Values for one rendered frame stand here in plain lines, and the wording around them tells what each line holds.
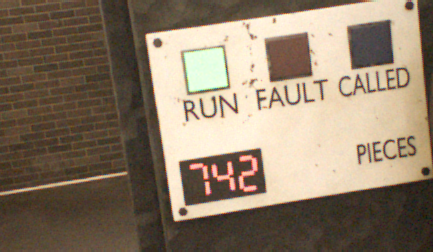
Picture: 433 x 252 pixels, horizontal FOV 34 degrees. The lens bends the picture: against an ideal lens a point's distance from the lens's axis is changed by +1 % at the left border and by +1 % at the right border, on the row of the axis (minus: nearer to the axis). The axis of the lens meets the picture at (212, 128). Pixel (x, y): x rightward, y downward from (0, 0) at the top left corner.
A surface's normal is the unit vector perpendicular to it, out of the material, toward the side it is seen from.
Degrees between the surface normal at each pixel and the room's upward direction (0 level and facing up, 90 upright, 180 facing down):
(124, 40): 90
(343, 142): 90
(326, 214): 90
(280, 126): 90
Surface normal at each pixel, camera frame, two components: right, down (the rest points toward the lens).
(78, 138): 0.13, 0.12
